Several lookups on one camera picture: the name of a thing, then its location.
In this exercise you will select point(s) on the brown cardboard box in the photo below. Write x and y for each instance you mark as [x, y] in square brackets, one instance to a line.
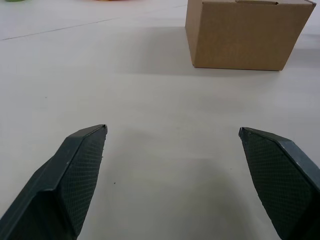
[245, 37]

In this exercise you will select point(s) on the green pear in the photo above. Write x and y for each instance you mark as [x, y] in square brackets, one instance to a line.
[13, 0]

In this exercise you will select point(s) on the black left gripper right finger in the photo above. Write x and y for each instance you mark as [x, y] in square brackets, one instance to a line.
[280, 180]

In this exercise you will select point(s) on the crumpled yellow cloth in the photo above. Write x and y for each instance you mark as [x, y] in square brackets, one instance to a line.
[107, 0]

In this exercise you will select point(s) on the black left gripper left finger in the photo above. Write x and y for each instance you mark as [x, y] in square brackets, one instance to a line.
[65, 180]

